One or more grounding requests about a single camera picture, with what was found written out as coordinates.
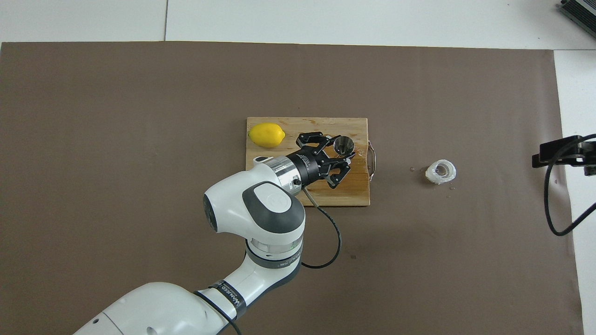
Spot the grey finned metal box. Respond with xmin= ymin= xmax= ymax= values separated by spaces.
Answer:
xmin=557 ymin=0 xmax=596 ymax=40

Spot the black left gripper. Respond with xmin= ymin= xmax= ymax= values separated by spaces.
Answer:
xmin=286 ymin=131 xmax=356 ymax=189

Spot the steel double jigger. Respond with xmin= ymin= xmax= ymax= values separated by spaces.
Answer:
xmin=333 ymin=135 xmax=356 ymax=157

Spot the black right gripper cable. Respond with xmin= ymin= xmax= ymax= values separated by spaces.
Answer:
xmin=544 ymin=134 xmax=596 ymax=237

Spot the wooden cutting board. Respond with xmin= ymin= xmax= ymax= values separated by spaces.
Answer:
xmin=245 ymin=117 xmax=377 ymax=207

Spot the brown paper table mat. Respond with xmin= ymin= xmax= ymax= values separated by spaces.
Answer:
xmin=0 ymin=41 xmax=585 ymax=335

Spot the yellow lemon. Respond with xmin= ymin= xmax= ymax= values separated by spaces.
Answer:
xmin=248 ymin=122 xmax=286 ymax=148

